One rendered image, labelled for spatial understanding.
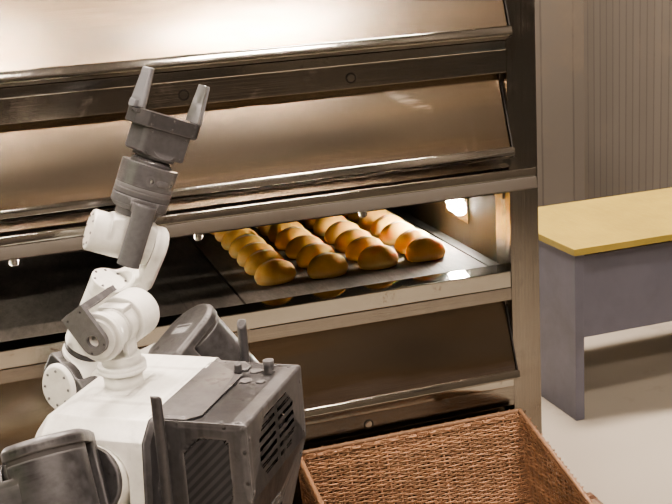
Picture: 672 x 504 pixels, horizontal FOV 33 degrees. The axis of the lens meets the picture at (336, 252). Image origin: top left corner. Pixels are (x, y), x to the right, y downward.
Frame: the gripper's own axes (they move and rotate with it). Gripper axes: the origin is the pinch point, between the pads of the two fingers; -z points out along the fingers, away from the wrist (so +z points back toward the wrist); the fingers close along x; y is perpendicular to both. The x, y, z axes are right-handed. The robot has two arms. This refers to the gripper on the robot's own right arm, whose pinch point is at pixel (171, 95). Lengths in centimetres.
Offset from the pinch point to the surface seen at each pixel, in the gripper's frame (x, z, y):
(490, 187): -86, -2, 4
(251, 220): -44, 19, 24
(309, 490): -75, 71, 15
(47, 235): -11, 32, 40
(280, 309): -65, 37, 31
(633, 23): -451, -116, 230
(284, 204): -49, 14, 22
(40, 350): -24, 57, 51
